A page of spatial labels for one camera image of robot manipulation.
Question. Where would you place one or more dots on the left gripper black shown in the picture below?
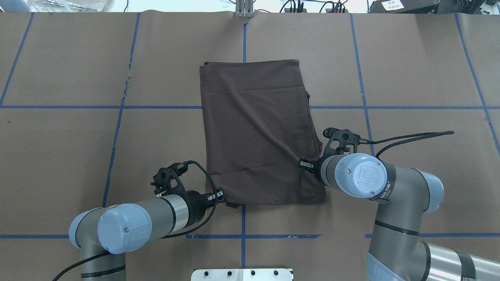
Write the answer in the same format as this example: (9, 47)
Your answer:
(196, 202)

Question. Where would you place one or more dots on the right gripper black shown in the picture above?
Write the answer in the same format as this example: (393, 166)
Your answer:
(317, 168)

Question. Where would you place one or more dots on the dark brown t-shirt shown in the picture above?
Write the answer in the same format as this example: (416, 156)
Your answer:
(258, 125)

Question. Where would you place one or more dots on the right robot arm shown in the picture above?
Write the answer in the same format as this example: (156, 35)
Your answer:
(403, 195)

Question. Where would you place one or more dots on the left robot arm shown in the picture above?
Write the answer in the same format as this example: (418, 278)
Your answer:
(104, 235)

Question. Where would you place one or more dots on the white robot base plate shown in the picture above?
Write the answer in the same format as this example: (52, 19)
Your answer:
(262, 274)

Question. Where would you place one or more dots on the aluminium frame post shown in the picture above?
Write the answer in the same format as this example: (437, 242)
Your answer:
(244, 8)

